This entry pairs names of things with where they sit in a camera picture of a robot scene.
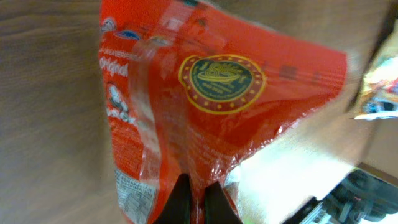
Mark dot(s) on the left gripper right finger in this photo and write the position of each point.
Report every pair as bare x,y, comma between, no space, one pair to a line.
217,207

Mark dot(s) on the yellow snack bag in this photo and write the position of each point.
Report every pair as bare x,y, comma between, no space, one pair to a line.
377,98

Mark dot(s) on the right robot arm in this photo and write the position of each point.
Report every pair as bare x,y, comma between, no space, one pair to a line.
358,197

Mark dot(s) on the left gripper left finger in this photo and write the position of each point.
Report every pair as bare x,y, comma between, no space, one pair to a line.
178,206

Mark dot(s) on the red candy bag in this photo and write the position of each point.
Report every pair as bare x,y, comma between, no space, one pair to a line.
191,89

